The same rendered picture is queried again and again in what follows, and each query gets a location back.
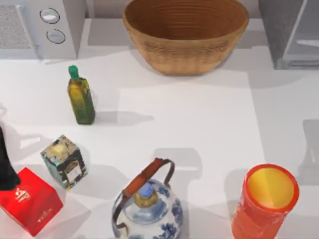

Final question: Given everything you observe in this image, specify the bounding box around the pale microwave oven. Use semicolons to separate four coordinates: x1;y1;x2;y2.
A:
0;0;88;60

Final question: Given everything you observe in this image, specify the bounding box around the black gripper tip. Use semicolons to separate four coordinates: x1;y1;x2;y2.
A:
0;125;21;192

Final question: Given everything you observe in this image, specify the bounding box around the black and teal box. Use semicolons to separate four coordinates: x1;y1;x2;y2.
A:
40;134;89;191

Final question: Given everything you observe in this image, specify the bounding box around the woven brown basket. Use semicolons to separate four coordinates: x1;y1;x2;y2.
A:
122;0;250;76

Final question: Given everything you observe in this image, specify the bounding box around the small microwave knob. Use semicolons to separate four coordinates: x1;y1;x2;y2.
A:
46;28;66;44

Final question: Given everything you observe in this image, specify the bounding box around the green bottle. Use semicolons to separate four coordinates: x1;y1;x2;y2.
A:
66;65;96;125

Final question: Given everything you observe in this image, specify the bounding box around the blue and white teapot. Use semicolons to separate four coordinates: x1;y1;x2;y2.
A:
111;157;184;239

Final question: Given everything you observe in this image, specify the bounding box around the large microwave knob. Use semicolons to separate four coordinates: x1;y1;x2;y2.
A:
39;7;61;24

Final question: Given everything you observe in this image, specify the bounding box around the red box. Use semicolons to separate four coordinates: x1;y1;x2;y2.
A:
0;167;64;238

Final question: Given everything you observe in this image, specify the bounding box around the orange and yellow can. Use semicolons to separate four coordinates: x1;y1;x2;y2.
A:
231;163;300;239

